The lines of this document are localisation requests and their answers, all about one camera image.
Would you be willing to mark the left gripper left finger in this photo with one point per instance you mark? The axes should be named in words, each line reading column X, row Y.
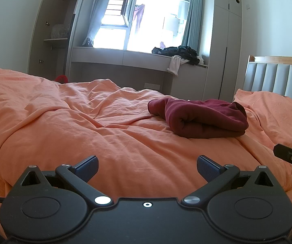
column 75, row 178

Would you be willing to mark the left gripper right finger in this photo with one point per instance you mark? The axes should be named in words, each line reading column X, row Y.
column 219, row 179

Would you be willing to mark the dark red garment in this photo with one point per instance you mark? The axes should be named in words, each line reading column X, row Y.
column 201, row 119

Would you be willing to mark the dark clothes pile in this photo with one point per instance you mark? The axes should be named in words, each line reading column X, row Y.
column 184, row 52

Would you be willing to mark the orange pillow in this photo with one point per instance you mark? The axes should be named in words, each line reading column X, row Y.
column 269, row 117

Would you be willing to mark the orange duvet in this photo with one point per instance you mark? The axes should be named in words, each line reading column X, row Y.
column 143, row 166

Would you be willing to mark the grey padded headboard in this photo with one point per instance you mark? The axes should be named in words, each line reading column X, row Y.
column 269, row 73

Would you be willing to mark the red object behind bed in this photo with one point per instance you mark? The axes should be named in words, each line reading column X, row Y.
column 62, row 79

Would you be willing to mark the tall beige closet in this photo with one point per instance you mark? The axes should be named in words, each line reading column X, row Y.
column 222, row 22

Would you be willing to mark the white hanging cloth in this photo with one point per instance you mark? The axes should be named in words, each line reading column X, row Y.
column 175, row 63

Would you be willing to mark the beige window seat cabinet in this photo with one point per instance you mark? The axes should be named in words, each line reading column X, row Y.
column 137, row 70

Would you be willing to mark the right blue-grey curtain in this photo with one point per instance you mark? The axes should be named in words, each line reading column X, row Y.
column 191, row 36

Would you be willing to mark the blue-grey curtain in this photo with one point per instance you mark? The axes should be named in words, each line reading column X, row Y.
column 97, row 14
column 191, row 36

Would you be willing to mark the folded items on shelf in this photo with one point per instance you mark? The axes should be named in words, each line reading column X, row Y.
column 60, row 31

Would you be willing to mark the open beige wardrobe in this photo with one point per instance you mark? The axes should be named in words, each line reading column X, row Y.
column 50, row 38

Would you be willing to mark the window with open sash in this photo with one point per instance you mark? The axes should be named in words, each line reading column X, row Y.
column 163, row 25

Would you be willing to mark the purple garment outside window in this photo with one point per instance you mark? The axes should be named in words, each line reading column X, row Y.
column 138, row 15

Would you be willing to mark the left blue-grey curtain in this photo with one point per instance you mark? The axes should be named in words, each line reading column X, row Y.
column 97, row 14

